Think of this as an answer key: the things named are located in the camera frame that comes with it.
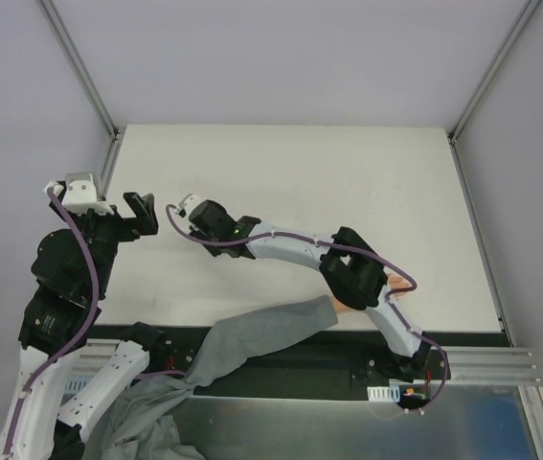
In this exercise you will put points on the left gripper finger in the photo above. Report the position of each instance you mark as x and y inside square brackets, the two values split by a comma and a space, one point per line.
[145, 225]
[142, 206]

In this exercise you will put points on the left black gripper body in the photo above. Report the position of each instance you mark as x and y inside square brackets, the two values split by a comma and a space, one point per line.
[121, 222]

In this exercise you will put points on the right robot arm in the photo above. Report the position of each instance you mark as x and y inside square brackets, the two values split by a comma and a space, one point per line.
[356, 275]

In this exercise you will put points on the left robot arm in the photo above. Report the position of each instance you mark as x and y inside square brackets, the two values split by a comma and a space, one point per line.
[72, 270]

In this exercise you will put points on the grey shirt sleeve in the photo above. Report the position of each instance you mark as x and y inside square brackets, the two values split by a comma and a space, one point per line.
[140, 425]

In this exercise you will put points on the mannequin hand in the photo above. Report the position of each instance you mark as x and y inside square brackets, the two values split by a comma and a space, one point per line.
[394, 282]

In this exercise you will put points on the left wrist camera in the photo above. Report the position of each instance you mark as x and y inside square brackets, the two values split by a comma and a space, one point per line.
[78, 194]

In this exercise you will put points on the left aluminium frame post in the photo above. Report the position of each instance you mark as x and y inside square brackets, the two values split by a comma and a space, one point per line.
[75, 61]

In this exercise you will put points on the aluminium frame post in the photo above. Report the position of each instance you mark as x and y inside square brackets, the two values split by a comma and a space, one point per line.
[518, 26]
[75, 61]

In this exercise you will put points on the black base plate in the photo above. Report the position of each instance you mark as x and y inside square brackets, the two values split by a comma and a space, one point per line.
[329, 366]

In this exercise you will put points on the right aluminium frame post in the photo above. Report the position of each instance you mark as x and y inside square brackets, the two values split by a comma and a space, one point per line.
[518, 26]

